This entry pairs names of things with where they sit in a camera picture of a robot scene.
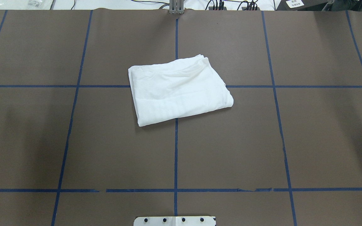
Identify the white long-sleeve printed shirt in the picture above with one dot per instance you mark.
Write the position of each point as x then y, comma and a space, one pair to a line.
180, 88

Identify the black box white label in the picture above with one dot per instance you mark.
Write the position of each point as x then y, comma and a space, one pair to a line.
304, 5

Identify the plastic sheet bag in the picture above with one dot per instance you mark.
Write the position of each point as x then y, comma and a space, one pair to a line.
26, 4

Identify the aluminium frame post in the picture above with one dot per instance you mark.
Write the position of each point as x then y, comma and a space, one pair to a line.
176, 7

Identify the white central pillar mount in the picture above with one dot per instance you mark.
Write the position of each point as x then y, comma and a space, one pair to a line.
175, 221

